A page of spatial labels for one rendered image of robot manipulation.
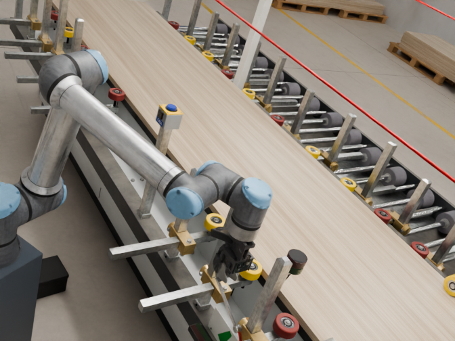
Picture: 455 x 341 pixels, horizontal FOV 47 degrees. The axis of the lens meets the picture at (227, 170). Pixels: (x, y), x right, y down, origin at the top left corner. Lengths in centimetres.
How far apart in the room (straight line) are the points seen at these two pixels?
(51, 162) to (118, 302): 112
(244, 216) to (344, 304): 62
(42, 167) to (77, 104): 48
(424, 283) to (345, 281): 37
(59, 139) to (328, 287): 107
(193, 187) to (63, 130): 61
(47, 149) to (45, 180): 14
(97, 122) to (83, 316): 145
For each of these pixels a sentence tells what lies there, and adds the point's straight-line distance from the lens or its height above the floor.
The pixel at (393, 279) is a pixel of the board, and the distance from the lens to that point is 216.
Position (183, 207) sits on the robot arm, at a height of 130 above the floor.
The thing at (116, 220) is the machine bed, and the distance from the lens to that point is 305.
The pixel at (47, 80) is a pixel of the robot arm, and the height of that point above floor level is 140.
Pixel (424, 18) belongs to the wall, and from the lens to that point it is 1037.
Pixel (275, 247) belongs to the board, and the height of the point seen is 90.
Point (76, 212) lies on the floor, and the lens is 330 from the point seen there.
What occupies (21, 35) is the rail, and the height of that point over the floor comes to 70.
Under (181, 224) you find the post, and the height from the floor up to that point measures 89.
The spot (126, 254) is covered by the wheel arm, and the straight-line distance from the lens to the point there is 187.
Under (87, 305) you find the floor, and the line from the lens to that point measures 280.
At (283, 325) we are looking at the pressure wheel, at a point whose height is 91.
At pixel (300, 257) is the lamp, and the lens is 155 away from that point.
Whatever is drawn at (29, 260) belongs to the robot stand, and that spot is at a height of 60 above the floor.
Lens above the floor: 211
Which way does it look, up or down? 31 degrees down
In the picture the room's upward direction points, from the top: 19 degrees clockwise
